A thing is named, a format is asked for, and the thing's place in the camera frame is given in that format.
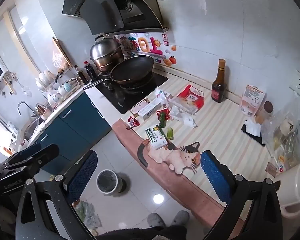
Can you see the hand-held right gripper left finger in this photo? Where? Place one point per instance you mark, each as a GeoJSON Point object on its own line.
{"type": "Point", "coordinates": [82, 176]}

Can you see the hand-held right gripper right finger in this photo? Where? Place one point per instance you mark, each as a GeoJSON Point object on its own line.
{"type": "Point", "coordinates": [215, 177]}

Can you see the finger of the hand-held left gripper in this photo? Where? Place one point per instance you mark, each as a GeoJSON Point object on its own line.
{"type": "Point", "coordinates": [37, 158]}
{"type": "Point", "coordinates": [30, 150]}

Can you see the white toothpaste box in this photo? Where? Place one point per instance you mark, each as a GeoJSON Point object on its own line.
{"type": "Point", "coordinates": [150, 110]}

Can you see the clear printed plastic packet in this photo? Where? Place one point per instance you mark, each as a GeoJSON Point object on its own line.
{"type": "Point", "coordinates": [161, 93]}

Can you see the steel sink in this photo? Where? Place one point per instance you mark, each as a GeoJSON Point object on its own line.
{"type": "Point", "coordinates": [32, 128]}

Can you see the green plastic bag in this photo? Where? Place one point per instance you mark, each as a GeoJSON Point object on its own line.
{"type": "Point", "coordinates": [88, 215]}

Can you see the utensil holder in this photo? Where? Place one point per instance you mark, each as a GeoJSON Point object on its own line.
{"type": "Point", "coordinates": [43, 111]}

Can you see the chrome faucet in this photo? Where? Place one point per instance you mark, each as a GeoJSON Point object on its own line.
{"type": "Point", "coordinates": [22, 106]}

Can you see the blue kitchen cabinet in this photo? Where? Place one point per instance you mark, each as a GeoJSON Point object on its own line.
{"type": "Point", "coordinates": [72, 130]}

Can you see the grey fuzzy slipper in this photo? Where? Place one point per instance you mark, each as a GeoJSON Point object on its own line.
{"type": "Point", "coordinates": [157, 220]}
{"type": "Point", "coordinates": [180, 218]}

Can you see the black phone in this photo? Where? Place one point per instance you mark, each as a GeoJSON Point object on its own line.
{"type": "Point", "coordinates": [255, 138]}

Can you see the striped cat print mat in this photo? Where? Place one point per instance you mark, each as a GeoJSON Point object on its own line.
{"type": "Point", "coordinates": [227, 122]}

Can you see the small printed card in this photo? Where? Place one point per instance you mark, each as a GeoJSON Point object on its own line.
{"type": "Point", "coordinates": [271, 168]}

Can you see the folded white tissue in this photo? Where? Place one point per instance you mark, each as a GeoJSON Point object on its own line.
{"type": "Point", "coordinates": [253, 127]}

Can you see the metal dish rack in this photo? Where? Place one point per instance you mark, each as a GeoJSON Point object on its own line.
{"type": "Point", "coordinates": [65, 95]}

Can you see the green and white medicine box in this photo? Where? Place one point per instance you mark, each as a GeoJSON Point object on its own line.
{"type": "Point", "coordinates": [156, 138]}

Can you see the large clear plastic bag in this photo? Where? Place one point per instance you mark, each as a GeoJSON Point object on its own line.
{"type": "Point", "coordinates": [277, 142]}

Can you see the stack of white bowls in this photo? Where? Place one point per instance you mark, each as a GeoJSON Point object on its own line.
{"type": "Point", "coordinates": [46, 78]}

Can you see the small red snack wrapper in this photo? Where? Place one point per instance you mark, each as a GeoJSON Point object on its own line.
{"type": "Point", "coordinates": [133, 123]}

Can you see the red and green wrapper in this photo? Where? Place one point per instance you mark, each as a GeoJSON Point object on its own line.
{"type": "Point", "coordinates": [163, 117]}

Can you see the white electric kettle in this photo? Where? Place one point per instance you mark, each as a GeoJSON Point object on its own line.
{"type": "Point", "coordinates": [295, 190]}

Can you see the red and white packet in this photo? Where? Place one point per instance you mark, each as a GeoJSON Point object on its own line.
{"type": "Point", "coordinates": [192, 98]}

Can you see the jar with brown lid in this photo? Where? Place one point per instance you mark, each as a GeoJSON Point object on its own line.
{"type": "Point", "coordinates": [265, 111]}

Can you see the black cooktop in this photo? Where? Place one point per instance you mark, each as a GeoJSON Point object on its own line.
{"type": "Point", "coordinates": [115, 97]}

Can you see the orange and white pouch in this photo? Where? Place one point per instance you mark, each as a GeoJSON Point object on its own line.
{"type": "Point", "coordinates": [252, 100]}

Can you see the pink box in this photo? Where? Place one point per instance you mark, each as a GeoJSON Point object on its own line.
{"type": "Point", "coordinates": [138, 108]}

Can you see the cream round container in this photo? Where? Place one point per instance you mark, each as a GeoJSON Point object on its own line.
{"type": "Point", "coordinates": [287, 126]}

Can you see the brown glass sauce bottle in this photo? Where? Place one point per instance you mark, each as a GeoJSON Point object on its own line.
{"type": "Point", "coordinates": [218, 87]}

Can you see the dark sauce bottle red cap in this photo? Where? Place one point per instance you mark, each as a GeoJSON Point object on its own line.
{"type": "Point", "coordinates": [90, 71]}

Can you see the wooden cutting board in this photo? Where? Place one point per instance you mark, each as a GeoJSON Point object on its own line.
{"type": "Point", "coordinates": [62, 52]}

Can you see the black frying pan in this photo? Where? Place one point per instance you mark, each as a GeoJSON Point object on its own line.
{"type": "Point", "coordinates": [132, 70]}

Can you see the stainless steel steamer pot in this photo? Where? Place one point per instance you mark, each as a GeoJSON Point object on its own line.
{"type": "Point", "coordinates": [105, 51]}

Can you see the black range hood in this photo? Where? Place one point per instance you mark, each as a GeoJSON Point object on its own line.
{"type": "Point", "coordinates": [102, 10]}

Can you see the colourful wall sticker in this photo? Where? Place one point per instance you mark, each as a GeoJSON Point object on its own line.
{"type": "Point", "coordinates": [150, 46]}

